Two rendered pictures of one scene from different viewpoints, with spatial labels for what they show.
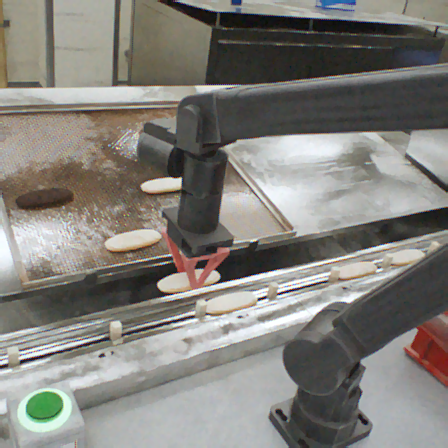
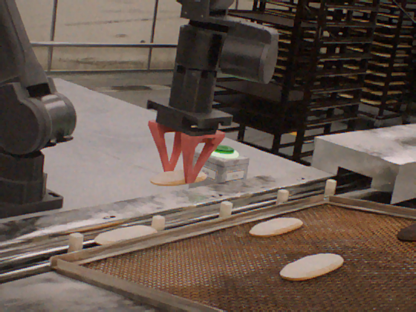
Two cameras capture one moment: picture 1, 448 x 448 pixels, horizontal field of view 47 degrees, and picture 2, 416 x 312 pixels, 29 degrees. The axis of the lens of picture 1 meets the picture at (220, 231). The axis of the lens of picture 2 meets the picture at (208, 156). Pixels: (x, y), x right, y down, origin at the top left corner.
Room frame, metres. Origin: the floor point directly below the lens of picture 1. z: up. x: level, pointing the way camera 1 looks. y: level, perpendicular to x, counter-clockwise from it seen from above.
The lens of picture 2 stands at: (1.61, -0.20, 1.23)
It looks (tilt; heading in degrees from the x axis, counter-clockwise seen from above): 15 degrees down; 165
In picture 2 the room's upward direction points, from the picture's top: 9 degrees clockwise
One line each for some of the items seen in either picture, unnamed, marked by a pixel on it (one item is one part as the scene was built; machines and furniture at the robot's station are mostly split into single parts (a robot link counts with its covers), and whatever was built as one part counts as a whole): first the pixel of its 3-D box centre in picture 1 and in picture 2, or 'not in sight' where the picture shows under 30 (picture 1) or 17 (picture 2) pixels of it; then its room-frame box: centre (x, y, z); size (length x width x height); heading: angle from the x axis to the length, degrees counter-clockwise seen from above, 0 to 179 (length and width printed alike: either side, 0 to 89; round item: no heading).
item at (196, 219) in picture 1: (199, 211); (192, 93); (0.61, 0.03, 1.04); 0.10 x 0.07 x 0.07; 35
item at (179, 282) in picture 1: (189, 279); (179, 176); (0.61, 0.03, 0.92); 0.10 x 0.04 x 0.01; 125
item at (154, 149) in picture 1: (182, 137); (233, 28); (0.63, 0.07, 1.13); 0.11 x 0.09 x 0.12; 57
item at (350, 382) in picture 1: (325, 356); (36, 129); (0.48, -0.16, 0.94); 0.09 x 0.05 x 0.10; 57
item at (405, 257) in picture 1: (406, 256); not in sight; (0.90, -0.38, 0.86); 0.10 x 0.04 x 0.01; 125
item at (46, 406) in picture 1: (44, 408); (222, 151); (0.37, 0.16, 0.90); 0.04 x 0.04 x 0.02
